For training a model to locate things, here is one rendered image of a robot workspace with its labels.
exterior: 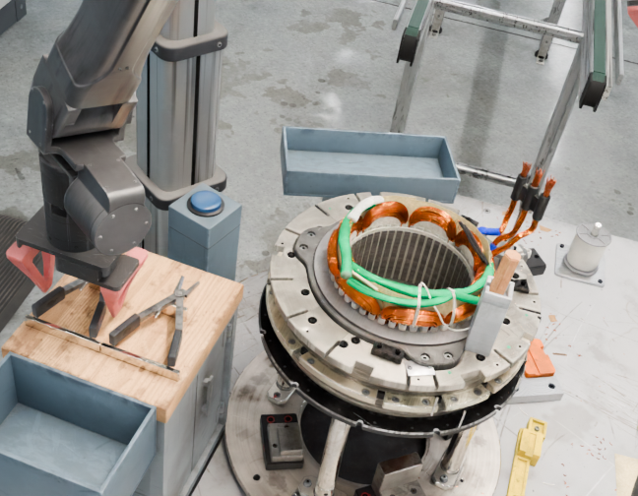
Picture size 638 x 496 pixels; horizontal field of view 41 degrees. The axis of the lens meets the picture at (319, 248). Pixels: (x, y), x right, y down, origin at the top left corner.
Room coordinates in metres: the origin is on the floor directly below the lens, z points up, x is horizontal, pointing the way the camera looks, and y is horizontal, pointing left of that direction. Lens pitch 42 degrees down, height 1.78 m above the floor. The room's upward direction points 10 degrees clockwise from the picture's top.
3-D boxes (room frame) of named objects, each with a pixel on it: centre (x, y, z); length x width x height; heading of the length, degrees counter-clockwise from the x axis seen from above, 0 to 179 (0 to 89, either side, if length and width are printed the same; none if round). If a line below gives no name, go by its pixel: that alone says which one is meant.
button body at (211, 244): (0.88, 0.16, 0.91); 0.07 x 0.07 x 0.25; 62
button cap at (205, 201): (0.88, 0.16, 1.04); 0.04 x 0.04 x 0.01
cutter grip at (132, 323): (0.60, 0.19, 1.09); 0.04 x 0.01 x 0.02; 153
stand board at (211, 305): (0.64, 0.19, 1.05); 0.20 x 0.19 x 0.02; 168
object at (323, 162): (1.03, -0.05, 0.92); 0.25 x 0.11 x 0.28; 102
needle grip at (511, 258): (0.66, -0.19, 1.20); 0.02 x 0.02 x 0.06
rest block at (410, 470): (0.63, -0.16, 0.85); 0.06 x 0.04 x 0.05; 119
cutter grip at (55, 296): (0.62, 0.27, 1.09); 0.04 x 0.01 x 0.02; 153
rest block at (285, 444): (0.68, 0.00, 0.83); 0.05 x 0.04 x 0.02; 15
